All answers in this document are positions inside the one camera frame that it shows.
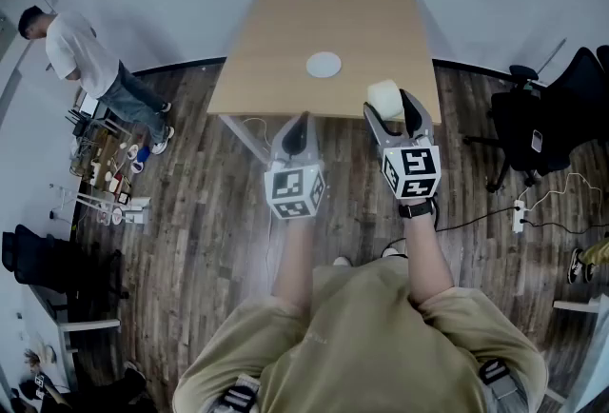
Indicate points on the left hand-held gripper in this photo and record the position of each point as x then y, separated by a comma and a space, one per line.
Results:
292, 185

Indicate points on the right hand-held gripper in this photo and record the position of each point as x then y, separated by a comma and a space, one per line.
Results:
411, 171

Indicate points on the white plate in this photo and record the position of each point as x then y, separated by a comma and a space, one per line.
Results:
323, 64

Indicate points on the person's left forearm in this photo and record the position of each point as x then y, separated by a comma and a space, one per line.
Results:
296, 259

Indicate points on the person's right forearm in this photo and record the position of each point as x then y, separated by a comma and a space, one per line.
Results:
426, 259

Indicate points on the black wristwatch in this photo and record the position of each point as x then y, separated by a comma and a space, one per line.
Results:
416, 210

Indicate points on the person's white shoe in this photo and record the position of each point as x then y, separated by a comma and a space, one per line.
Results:
390, 252
342, 261

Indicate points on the pink-edged smartphone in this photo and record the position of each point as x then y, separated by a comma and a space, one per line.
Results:
537, 141

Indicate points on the white power strip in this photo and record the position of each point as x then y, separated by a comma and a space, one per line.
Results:
518, 216

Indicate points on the blue round floor item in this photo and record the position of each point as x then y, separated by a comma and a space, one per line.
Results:
143, 154

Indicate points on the black office chair with phone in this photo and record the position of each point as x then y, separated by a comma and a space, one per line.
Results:
561, 116

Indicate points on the metal rod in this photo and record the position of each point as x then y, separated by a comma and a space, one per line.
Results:
552, 55

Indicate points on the white folded stand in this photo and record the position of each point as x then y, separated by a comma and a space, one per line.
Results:
119, 209

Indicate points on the person's khaki shirt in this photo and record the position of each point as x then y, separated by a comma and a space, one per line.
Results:
361, 344

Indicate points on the black mesh office chair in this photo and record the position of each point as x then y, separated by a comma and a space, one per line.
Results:
52, 263

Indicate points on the white desk corner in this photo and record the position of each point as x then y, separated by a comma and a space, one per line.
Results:
585, 354

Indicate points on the white table leg frame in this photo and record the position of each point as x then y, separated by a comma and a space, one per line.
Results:
242, 135

